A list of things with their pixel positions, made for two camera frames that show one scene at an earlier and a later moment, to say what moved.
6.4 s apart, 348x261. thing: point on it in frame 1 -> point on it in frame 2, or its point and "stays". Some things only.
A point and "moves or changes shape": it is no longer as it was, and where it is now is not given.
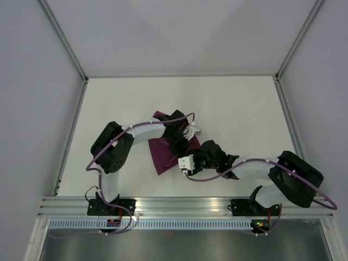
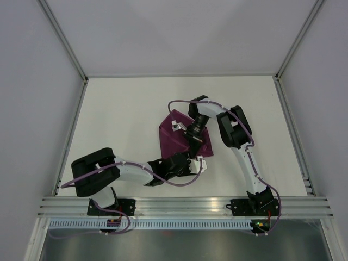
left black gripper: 180,150 -> 187,172
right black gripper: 197,169 -> 196,142
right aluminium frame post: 293,47 stays
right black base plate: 247,207 stays
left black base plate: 98,207 stays
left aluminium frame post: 68,48 stays
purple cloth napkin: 163,154 moves or changes shape
